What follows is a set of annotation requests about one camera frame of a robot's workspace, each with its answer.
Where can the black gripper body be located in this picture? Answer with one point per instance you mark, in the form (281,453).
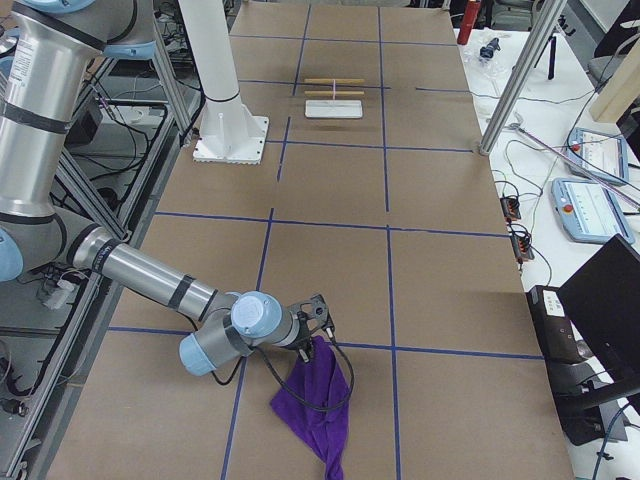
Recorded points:
(301,344)

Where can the purple towel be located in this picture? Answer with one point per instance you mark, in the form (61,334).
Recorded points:
(311,406)

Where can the white towel rack base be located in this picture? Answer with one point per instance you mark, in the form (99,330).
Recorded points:
(333,109)

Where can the wooden towel rack bars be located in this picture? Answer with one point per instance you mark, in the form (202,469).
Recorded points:
(333,87)

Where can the black monitor with stand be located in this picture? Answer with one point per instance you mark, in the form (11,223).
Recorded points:
(588,332)

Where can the teach pendant near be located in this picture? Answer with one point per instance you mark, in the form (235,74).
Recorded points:
(588,212)

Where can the teach pendant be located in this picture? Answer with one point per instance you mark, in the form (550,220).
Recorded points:
(605,155)
(588,212)

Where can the folded blue umbrella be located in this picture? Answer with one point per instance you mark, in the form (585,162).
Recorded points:
(488,51)

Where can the teach pendant far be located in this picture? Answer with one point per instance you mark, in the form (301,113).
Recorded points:
(605,155)

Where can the red bottle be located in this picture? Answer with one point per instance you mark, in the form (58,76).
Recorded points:
(468,21)

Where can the aluminium frame post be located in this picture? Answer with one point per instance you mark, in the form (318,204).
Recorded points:
(530,52)

